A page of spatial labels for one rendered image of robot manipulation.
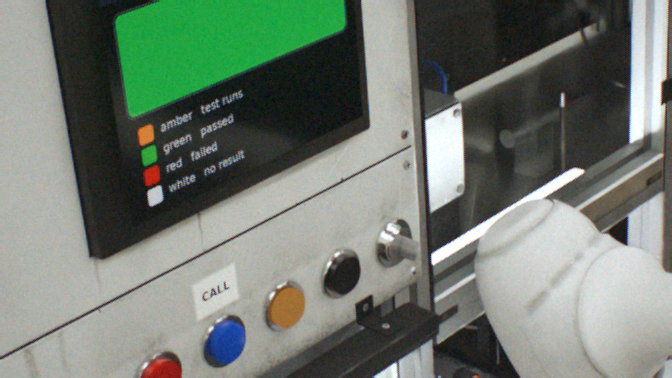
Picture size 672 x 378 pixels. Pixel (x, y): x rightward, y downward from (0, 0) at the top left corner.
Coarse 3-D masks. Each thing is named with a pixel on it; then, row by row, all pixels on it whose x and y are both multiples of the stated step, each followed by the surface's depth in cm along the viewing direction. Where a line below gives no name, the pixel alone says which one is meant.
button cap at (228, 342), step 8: (224, 328) 95; (232, 328) 95; (240, 328) 96; (216, 336) 95; (224, 336) 95; (232, 336) 95; (240, 336) 96; (216, 344) 94; (224, 344) 95; (232, 344) 96; (240, 344) 96; (216, 352) 95; (224, 352) 95; (232, 352) 96; (240, 352) 96; (216, 360) 95; (224, 360) 95; (232, 360) 96
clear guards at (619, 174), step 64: (448, 0) 106; (512, 0) 112; (576, 0) 119; (640, 0) 127; (448, 64) 108; (512, 64) 114; (576, 64) 122; (640, 64) 130; (448, 128) 110; (512, 128) 117; (576, 128) 124; (640, 128) 133; (448, 192) 113; (512, 192) 119; (576, 192) 127; (640, 192) 136; (448, 256) 115; (448, 320) 117
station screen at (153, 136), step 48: (144, 0) 80; (336, 48) 93; (192, 96) 85; (240, 96) 88; (288, 96) 91; (336, 96) 95; (144, 144) 83; (192, 144) 86; (240, 144) 89; (288, 144) 93; (144, 192) 84; (192, 192) 87
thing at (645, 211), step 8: (648, 208) 142; (648, 216) 142; (648, 224) 143; (648, 232) 143; (648, 240) 144; (648, 248) 144; (416, 304) 114; (416, 352) 115; (416, 360) 116; (416, 368) 116; (416, 376) 116
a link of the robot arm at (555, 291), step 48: (480, 240) 104; (528, 240) 100; (576, 240) 100; (480, 288) 103; (528, 288) 99; (576, 288) 98; (624, 288) 97; (528, 336) 101; (576, 336) 98; (624, 336) 96
